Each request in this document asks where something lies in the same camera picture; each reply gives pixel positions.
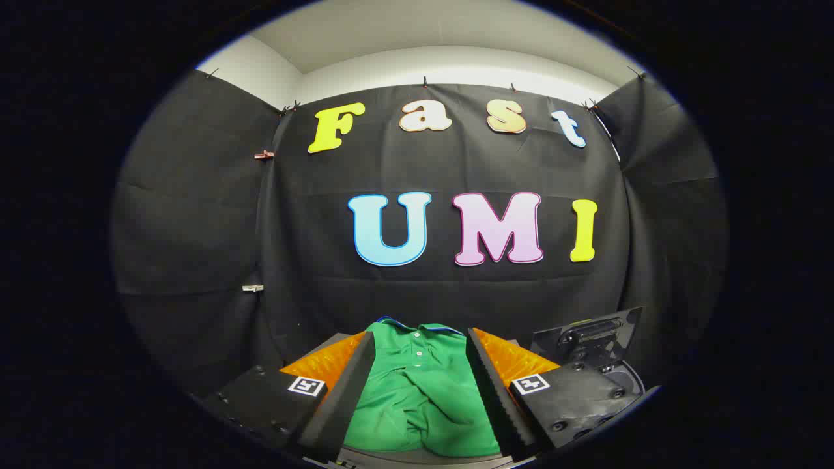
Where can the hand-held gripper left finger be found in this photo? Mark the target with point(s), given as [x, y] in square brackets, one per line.
[352, 384]

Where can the black backdrop cloth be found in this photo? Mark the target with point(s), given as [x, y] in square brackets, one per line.
[456, 293]

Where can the green polo shirt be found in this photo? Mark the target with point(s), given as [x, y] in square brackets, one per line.
[417, 397]

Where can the red clip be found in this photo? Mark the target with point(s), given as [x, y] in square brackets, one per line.
[264, 155]

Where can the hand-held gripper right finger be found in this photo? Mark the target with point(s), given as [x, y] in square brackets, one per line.
[492, 391]

